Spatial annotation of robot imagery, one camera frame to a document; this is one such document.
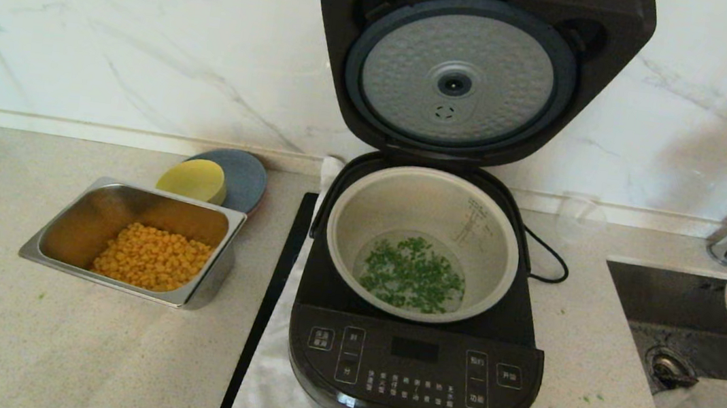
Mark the chopped green vegetables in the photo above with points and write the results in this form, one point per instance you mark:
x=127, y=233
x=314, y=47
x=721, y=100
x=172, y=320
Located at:
x=413, y=275

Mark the grey inner pot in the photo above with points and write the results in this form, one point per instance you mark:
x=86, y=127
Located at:
x=405, y=202

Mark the yellow small bowl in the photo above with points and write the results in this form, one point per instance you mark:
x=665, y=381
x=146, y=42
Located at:
x=192, y=179

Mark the black rice cooker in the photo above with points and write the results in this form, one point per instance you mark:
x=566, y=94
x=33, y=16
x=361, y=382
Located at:
x=412, y=374

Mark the white towel under cooker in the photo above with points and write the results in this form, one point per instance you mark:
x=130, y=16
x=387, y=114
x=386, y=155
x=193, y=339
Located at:
x=260, y=391

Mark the blue-grey round plate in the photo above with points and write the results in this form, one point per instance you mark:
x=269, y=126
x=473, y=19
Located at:
x=246, y=180

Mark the clear glass cup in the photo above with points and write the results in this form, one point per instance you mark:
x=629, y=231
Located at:
x=581, y=218

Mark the yellow corn kernels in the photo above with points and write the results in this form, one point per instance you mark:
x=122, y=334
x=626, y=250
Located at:
x=152, y=258

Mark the stainless steel tray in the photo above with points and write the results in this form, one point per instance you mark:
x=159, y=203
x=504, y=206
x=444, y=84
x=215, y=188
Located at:
x=80, y=226

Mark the stainless steel sink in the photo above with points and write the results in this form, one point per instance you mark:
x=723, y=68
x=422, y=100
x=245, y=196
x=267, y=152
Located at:
x=674, y=301

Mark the metal sink drain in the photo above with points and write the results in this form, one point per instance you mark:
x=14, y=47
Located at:
x=663, y=365

